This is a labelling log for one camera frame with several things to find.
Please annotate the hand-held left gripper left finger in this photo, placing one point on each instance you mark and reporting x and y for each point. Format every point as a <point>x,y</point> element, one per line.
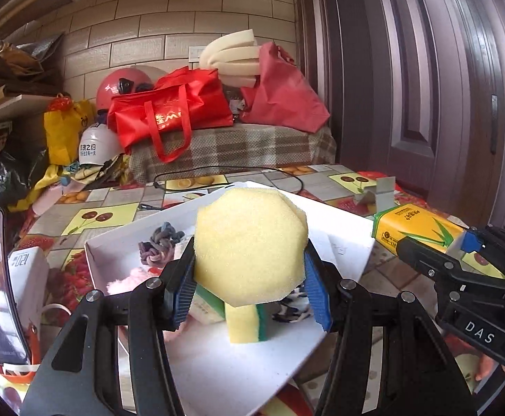
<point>181,290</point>

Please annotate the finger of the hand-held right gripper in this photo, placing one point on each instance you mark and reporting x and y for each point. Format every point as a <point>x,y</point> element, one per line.
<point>430,260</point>
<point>471,240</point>

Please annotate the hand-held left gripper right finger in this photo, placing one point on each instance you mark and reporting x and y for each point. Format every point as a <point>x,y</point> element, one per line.
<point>317,294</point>

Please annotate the yellow tissue pack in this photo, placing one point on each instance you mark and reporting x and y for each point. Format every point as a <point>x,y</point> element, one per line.
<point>412,225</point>

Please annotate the yellow octagonal sponge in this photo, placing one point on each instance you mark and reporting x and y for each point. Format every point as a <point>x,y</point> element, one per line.
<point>248,242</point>

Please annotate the white cardboard box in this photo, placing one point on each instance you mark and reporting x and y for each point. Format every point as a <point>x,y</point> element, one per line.
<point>235,364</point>

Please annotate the person's right hand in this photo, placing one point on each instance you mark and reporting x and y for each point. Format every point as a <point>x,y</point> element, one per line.
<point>484,372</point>

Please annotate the black and white scrunchie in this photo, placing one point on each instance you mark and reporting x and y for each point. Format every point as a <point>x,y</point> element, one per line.
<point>291,307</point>

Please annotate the braided mauve scrunchie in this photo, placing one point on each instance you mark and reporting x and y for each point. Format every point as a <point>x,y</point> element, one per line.
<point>159,242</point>

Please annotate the pink fluffy item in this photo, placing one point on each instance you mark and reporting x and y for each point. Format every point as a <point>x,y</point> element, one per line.
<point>124,284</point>

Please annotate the yellow and green sponge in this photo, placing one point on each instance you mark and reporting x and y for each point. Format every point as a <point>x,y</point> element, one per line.
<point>246,320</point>

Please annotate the white carton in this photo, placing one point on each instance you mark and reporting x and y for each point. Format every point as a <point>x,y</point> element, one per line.
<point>29,277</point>

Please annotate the white helmet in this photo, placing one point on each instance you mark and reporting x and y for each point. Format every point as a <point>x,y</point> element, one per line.
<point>98,145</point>

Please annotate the purple panel door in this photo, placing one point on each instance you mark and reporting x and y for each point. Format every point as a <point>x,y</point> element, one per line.
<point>408,73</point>

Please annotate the orange and white stand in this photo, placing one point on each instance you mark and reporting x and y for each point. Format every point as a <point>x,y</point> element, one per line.
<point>14,372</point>

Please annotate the yellow plastic bag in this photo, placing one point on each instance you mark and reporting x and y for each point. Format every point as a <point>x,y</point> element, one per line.
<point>64,134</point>

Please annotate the coral fabric bag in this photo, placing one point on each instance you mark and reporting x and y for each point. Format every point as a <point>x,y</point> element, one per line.
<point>282,91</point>

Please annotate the black plastic bag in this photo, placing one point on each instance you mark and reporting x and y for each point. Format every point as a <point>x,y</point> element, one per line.
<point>9,173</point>

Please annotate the pink helmet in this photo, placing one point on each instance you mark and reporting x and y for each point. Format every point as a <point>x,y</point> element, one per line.
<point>111,91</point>

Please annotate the cream foam bundle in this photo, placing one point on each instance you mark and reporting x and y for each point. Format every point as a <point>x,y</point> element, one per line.
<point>230,56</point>

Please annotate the wooden shelf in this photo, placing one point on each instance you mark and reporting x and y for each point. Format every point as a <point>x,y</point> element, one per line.
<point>14,104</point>

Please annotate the brown bundle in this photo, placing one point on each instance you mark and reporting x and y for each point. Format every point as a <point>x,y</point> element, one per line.
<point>14,63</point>

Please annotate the white wall socket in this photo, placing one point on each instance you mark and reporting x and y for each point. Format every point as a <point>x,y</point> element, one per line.
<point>199,54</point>

